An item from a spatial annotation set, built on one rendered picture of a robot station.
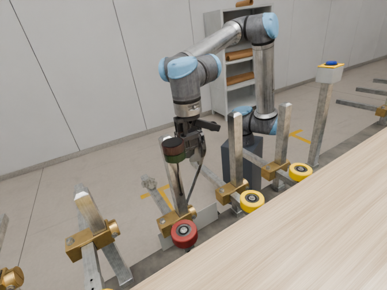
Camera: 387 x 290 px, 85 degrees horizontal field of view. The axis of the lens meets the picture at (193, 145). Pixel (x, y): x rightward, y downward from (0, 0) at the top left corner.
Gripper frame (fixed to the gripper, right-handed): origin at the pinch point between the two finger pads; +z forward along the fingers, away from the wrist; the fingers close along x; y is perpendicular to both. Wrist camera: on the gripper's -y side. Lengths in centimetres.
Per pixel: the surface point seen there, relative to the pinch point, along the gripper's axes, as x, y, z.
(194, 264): 28.4, 20.7, 8.4
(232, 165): 8.1, -9.1, 1.8
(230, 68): -236, -206, 25
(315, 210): 35.3, -18.5, 8.0
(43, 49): -253, 48, -42
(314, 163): 9, -61, 24
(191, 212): 9.5, 11.2, 11.9
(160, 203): -1.8, 18.6, 12.3
